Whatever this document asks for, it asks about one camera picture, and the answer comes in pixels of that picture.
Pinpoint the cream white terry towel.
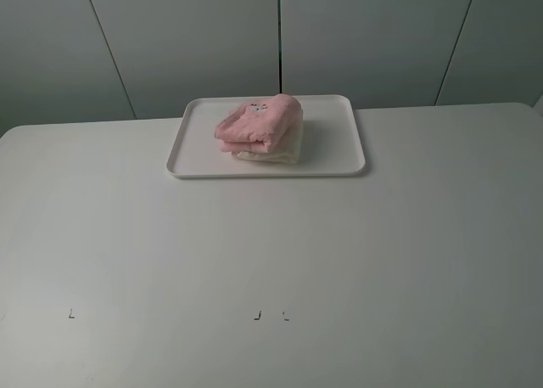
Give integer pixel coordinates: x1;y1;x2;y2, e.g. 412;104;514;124
232;120;303;164

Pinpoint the pink terry towel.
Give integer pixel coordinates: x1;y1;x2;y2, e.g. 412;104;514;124
214;93;303;154

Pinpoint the white rectangular plastic tray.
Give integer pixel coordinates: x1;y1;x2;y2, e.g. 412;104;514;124
166;94;367;179

